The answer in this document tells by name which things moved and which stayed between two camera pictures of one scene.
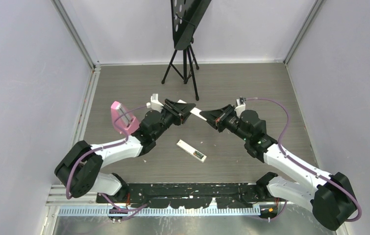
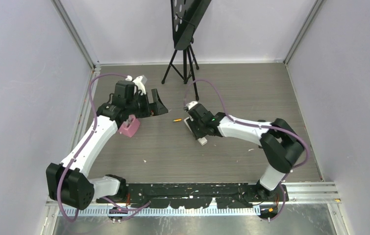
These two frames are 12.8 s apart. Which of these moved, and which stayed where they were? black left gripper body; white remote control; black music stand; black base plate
Moved: black left gripper body; white remote control
Stayed: black base plate; black music stand
